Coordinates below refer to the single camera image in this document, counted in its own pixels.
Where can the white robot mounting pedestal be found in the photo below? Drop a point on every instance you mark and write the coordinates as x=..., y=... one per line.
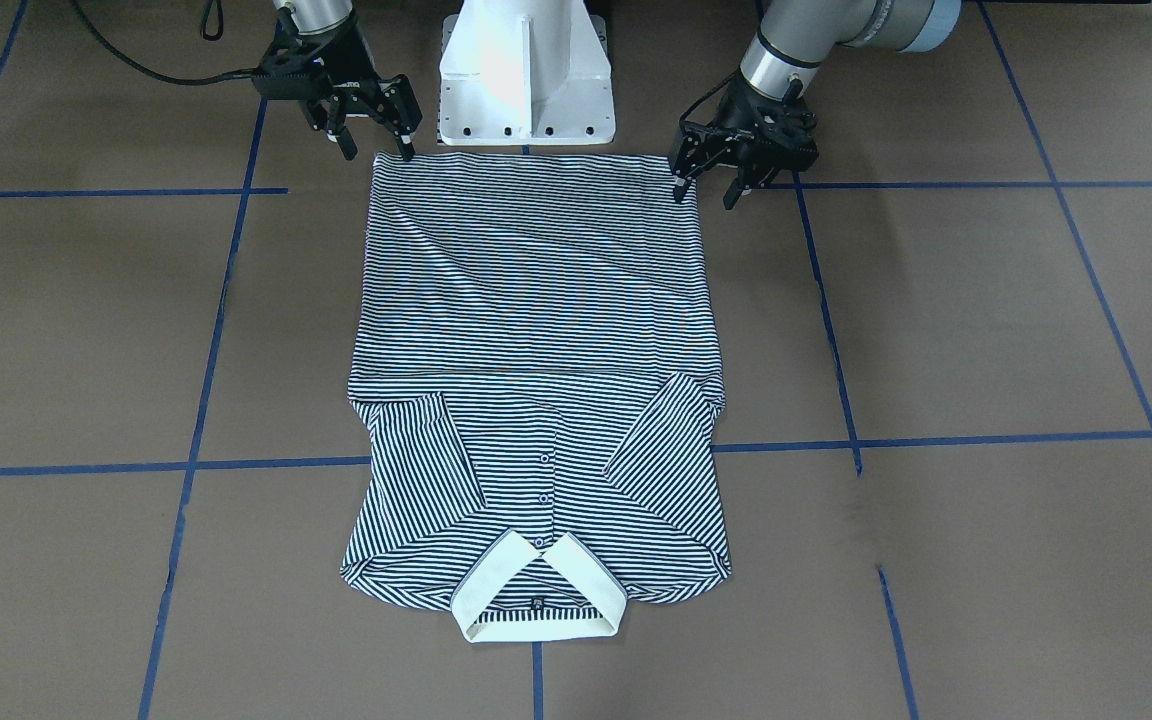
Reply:
x=526, y=73

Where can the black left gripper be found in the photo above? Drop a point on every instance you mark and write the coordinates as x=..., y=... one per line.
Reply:
x=748, y=127

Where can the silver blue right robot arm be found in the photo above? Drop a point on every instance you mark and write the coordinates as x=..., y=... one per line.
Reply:
x=311, y=17

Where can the striped polo shirt white collar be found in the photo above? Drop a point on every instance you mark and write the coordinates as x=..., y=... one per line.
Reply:
x=538, y=369

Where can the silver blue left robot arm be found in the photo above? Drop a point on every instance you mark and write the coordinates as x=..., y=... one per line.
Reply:
x=794, y=38

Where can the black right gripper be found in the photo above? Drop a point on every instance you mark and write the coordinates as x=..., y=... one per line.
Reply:
x=361, y=98

